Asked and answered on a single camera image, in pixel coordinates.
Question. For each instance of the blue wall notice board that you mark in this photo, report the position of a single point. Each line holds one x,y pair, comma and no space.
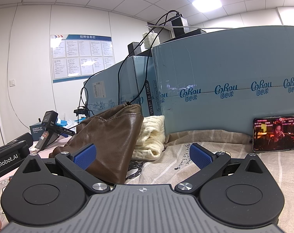
80,55

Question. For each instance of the small black box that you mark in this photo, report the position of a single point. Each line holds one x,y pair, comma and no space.
133,48

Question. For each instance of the black electronic device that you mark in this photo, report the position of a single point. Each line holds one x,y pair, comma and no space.
188,32

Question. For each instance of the brown leather jacket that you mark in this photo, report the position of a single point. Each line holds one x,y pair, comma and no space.
113,140

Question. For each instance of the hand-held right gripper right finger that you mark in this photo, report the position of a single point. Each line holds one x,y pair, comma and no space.
200,156

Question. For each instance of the small blue cardboard box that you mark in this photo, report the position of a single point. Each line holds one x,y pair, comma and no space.
108,85

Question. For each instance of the black handheld device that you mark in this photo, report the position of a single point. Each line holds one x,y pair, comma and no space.
49,128

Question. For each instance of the blue tissue box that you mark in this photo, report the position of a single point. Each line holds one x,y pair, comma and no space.
37,129

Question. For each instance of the beige printed bedsheet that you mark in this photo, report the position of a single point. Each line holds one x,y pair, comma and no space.
176,155

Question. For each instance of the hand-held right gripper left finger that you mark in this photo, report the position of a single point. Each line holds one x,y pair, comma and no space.
85,155

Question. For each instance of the white plastic bag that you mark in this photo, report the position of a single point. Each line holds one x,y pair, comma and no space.
70,123

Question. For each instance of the ceiling light panel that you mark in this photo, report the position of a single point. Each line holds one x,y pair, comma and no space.
207,2

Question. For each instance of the dark glossy rectangular box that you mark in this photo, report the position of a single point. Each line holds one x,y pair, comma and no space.
278,133

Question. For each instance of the white power adapter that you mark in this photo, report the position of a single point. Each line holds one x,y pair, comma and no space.
179,20

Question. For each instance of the blue foam board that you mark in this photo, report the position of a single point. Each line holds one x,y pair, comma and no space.
222,65

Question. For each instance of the cream knitted sweater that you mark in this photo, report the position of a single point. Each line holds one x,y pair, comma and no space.
149,138

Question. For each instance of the white wall switch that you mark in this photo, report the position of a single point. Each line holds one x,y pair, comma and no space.
12,82

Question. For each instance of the white knitted cloth roll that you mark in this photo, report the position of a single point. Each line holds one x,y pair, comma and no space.
150,40

